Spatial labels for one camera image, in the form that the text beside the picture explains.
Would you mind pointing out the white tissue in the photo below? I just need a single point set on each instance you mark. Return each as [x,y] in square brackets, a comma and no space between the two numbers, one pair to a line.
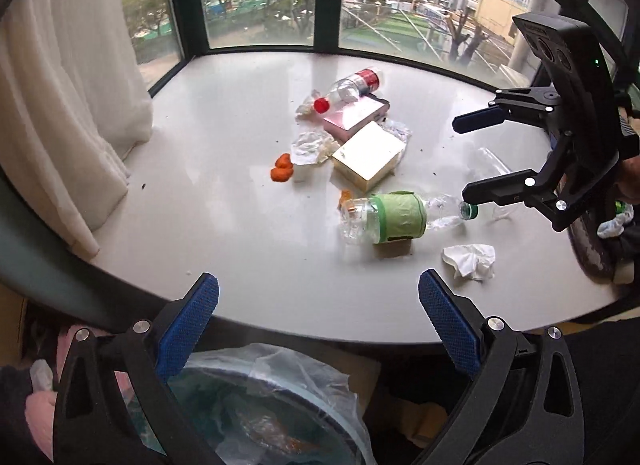
[470,260]

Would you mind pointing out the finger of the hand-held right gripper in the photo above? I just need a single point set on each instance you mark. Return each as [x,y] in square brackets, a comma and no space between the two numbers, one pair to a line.
[495,190]
[475,120]

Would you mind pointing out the beige cloth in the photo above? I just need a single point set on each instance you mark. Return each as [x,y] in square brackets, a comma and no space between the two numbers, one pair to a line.
[415,420]

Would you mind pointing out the gold cardboard box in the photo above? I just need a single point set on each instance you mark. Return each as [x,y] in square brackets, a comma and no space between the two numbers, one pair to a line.
[367,157]

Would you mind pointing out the round blue trash bin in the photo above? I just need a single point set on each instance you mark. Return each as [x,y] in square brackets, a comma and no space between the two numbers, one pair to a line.
[310,440]

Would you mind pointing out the clear plastic bin liner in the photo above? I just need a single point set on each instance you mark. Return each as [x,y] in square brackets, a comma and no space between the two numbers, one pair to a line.
[300,370]

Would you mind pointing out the orange peel piece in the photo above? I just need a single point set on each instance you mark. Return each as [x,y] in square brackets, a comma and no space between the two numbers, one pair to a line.
[282,175]
[285,161]

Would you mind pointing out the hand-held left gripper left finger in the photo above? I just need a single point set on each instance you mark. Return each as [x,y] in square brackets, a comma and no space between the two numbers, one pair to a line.
[195,325]

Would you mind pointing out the small orange peel bit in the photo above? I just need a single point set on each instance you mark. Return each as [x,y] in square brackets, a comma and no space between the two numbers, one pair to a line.
[345,196]

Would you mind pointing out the clear printed plastic packet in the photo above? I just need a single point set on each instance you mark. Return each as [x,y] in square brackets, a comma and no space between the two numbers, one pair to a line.
[400,131]

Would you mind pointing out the green label plastic bottle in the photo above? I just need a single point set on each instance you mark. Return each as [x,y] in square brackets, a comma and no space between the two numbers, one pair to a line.
[400,217]

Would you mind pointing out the pink cardboard box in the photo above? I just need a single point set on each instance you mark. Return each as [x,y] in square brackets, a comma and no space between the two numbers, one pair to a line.
[350,120]

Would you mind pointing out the brown cardboard box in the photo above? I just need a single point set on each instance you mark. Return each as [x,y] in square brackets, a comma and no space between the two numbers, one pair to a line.
[10,320]

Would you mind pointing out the white curtain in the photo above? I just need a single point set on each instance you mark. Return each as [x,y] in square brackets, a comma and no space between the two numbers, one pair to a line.
[65,95]

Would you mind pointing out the clear plastic cup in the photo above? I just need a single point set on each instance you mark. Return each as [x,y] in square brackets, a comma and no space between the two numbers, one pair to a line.
[492,162]

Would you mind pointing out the white blue crumpled cloth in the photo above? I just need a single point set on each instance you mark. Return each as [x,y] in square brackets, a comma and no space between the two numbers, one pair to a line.
[614,227]

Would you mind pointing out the beige post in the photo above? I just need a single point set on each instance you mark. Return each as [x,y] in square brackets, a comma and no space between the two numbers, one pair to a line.
[522,52]

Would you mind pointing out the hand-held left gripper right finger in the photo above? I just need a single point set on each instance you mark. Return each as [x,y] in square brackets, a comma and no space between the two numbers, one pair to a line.
[450,325]

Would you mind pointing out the red label plastic bottle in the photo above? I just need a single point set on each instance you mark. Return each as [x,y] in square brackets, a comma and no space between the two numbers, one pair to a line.
[350,87]

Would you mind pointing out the pink cloth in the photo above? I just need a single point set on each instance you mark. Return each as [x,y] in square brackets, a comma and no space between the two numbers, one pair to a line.
[40,420]

